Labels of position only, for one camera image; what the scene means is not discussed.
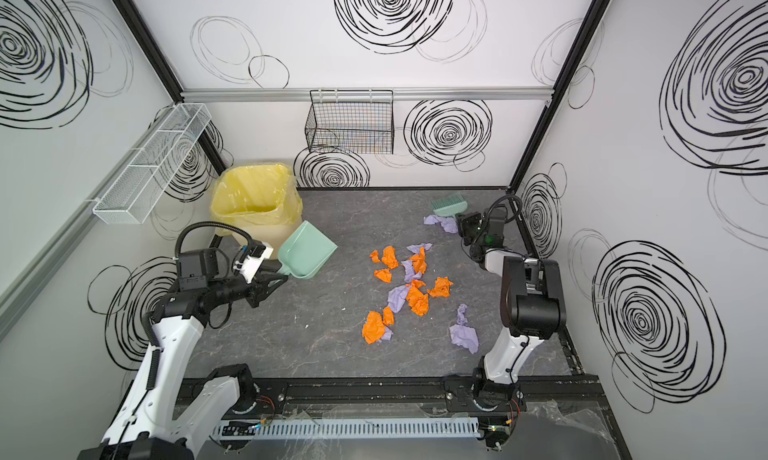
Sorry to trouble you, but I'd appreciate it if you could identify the mint green hand brush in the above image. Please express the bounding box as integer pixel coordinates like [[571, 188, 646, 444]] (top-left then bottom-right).
[[430, 193, 468, 217]]

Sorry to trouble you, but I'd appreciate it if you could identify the mint green dustpan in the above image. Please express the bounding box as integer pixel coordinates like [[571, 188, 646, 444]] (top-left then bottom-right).
[[278, 221, 337, 280]]

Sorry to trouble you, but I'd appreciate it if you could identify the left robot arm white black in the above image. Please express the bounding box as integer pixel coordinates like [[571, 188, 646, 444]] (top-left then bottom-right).
[[78, 221, 288, 459]]

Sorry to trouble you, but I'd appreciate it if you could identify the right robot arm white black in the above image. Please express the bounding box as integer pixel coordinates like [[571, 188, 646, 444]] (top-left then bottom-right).
[[457, 194, 566, 426]]

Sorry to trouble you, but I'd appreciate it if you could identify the purple paper scrap back right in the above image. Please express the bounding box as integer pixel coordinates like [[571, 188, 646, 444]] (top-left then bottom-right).
[[423, 215, 459, 234]]

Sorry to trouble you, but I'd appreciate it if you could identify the purple paper scrap back left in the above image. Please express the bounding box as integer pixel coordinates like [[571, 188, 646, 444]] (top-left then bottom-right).
[[407, 243, 433, 255]]

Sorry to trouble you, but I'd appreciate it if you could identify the orange paper scrap by dustpan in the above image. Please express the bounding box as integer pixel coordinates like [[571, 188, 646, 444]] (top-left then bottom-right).
[[428, 277, 453, 298]]

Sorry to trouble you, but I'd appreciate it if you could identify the yellow plastic bin liner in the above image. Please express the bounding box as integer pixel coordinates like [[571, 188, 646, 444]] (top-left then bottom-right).
[[209, 163, 303, 227]]

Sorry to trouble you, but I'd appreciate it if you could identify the orange paper scrap near bin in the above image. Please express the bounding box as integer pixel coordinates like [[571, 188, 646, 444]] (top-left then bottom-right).
[[381, 246, 399, 270]]

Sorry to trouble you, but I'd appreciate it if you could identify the orange paper scrap beside purple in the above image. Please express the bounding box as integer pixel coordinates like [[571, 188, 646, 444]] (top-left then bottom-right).
[[406, 286, 429, 317]]

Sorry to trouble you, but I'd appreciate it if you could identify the small orange scrap left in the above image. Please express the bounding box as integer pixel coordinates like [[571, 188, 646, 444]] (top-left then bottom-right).
[[374, 269, 392, 283]]

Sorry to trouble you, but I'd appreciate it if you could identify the small orange scrap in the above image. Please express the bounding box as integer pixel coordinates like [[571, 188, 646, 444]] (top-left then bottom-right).
[[382, 306, 395, 326], [374, 269, 392, 283]]

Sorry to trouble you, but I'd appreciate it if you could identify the purple paper scrap front left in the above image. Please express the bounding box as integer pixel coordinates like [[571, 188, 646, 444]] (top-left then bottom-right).
[[387, 285, 410, 314]]

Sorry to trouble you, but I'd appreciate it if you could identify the large purple paper scrap front right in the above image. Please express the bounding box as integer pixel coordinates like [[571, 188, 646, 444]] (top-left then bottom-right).
[[449, 304, 479, 354]]

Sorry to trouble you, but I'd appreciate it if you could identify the large orange paper scrap front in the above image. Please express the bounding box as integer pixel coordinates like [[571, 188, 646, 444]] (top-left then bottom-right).
[[362, 311, 387, 344]]

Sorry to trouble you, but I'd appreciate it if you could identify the small orange scrap front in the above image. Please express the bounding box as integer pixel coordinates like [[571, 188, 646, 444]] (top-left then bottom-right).
[[382, 306, 395, 326]]

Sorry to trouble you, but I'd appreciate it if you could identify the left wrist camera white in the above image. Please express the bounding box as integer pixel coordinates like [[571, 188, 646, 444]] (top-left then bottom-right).
[[235, 240, 274, 284]]

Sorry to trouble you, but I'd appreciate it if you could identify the black wire wall basket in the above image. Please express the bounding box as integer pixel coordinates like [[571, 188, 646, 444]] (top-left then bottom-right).
[[304, 89, 395, 155]]

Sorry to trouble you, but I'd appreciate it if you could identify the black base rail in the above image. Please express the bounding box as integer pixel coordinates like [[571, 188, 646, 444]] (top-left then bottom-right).
[[225, 375, 605, 418]]

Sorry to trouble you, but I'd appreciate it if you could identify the white slotted cable duct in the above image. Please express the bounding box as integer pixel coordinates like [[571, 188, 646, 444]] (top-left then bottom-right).
[[212, 417, 482, 441]]

